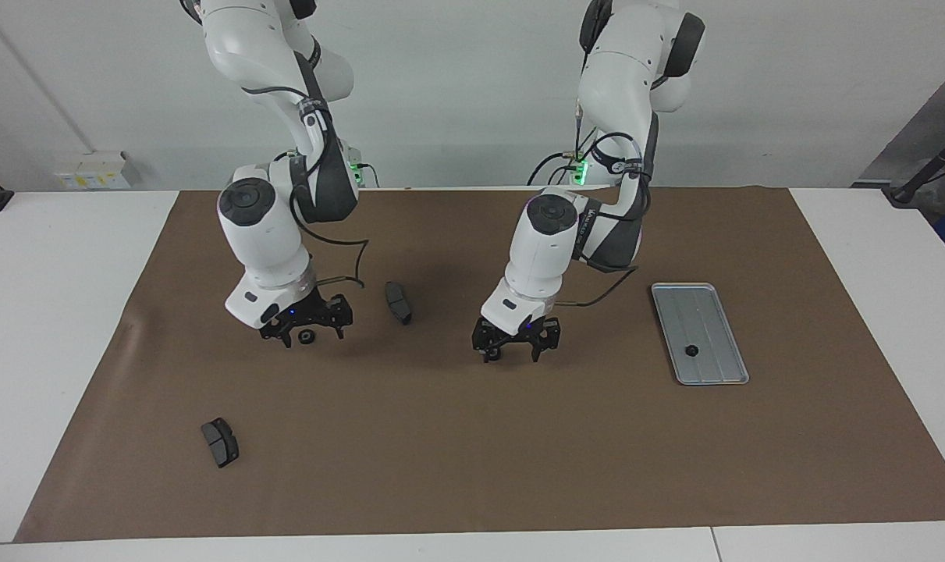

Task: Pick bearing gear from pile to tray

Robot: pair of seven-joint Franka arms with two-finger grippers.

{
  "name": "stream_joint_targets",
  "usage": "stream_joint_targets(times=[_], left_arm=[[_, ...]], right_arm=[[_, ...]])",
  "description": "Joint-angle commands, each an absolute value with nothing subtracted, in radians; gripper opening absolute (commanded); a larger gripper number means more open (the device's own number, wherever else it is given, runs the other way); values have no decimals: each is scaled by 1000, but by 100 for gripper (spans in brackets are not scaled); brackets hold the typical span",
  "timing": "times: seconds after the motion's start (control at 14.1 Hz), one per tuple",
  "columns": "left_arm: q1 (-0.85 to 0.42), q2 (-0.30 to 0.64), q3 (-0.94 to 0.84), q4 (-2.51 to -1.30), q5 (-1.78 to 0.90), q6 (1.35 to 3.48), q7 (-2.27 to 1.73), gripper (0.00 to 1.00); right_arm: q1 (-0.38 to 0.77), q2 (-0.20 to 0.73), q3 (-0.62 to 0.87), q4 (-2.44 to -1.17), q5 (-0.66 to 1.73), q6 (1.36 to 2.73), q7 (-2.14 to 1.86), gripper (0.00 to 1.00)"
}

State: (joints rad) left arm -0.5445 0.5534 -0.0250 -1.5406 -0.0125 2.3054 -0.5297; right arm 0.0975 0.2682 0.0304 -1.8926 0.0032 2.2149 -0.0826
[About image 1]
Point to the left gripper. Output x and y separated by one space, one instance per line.
521 328

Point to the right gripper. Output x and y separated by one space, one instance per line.
307 308

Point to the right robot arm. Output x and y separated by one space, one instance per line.
257 234

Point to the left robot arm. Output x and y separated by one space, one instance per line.
546 242

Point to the silver metal tray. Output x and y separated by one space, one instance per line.
706 320

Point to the dark grey brake pad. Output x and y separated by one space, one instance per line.
220 442
399 303

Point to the white wall socket box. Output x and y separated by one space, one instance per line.
94 172

